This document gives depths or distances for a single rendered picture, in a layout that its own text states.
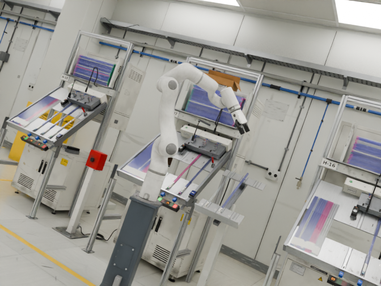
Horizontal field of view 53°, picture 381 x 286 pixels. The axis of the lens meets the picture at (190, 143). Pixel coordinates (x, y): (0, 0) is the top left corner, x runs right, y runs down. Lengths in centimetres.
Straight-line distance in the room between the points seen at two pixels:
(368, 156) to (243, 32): 278
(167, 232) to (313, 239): 123
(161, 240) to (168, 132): 124
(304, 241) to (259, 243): 208
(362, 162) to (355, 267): 80
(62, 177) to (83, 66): 120
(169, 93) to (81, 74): 209
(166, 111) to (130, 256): 93
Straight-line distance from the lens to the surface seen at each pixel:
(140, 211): 244
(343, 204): 301
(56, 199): 406
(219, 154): 321
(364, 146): 309
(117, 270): 255
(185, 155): 330
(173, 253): 297
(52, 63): 615
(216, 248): 296
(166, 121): 240
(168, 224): 332
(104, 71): 413
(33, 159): 433
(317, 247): 270
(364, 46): 491
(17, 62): 757
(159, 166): 242
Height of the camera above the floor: 115
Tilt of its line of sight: level
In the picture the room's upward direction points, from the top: 20 degrees clockwise
